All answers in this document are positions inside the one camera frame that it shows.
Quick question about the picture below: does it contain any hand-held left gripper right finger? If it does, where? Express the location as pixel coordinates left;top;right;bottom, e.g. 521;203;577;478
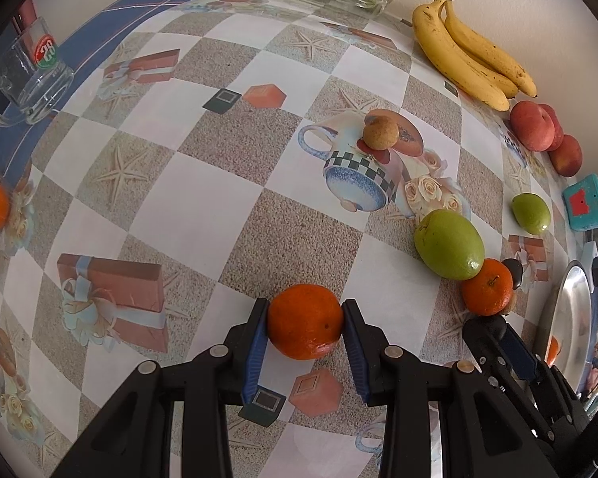
341;300;564;478

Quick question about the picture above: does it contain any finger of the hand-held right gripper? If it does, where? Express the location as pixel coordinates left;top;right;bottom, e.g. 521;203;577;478
461;315;510;375
502;327;548;385

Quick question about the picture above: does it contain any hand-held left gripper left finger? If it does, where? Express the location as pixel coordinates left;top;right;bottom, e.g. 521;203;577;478
52;298;271;478

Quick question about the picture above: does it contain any stainless steel basin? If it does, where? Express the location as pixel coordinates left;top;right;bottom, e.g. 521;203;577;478
534;259;595;399

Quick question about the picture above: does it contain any dark plum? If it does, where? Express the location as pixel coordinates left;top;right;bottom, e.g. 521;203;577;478
502;259;524;290

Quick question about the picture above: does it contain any large green fruit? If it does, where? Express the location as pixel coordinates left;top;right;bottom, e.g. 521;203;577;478
413;209;486;280

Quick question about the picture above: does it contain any small green fruit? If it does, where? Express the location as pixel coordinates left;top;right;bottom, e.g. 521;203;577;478
511;192;551;236

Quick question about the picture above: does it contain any small brown round fruit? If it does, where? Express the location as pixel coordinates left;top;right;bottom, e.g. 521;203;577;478
363;116;399;151

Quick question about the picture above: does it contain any printed checkered tablecloth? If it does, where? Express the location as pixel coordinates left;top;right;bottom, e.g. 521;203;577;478
0;0;598;478

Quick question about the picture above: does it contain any teal toy box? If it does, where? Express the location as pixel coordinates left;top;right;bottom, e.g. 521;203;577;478
563;174;598;232

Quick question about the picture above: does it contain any red apple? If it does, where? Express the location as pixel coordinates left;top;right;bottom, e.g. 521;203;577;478
509;100;555;152
549;134;584;178
538;104;565;151

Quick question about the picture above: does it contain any glass mug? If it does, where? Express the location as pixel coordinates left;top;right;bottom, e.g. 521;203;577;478
0;16;75;126

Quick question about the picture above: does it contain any red container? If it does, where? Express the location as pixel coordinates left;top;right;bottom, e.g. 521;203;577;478
16;0;39;31

